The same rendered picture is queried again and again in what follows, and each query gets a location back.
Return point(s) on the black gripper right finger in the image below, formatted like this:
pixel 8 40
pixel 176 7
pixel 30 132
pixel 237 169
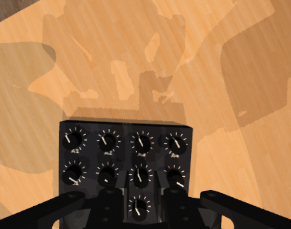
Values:
pixel 183 212

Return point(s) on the black knob box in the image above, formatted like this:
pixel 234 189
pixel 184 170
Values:
pixel 91 152

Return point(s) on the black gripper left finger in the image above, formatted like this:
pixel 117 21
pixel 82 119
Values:
pixel 108 212

